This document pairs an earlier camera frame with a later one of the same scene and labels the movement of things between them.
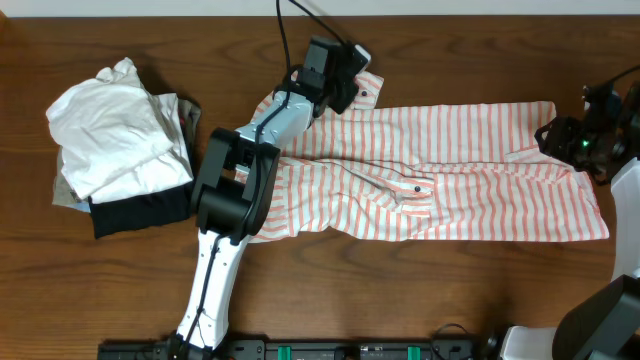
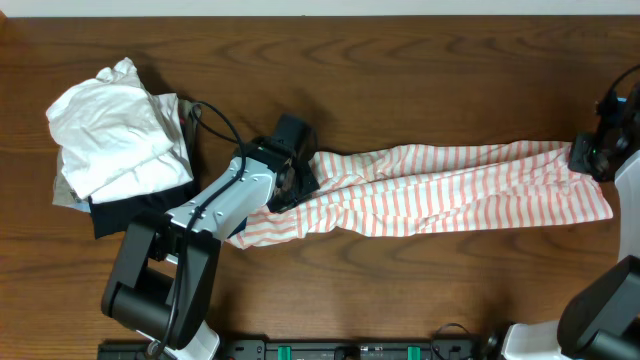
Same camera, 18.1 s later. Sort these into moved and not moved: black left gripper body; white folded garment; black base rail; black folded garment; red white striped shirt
Moved: red white striped shirt; black left gripper body
Not moved: black folded garment; white folded garment; black base rail
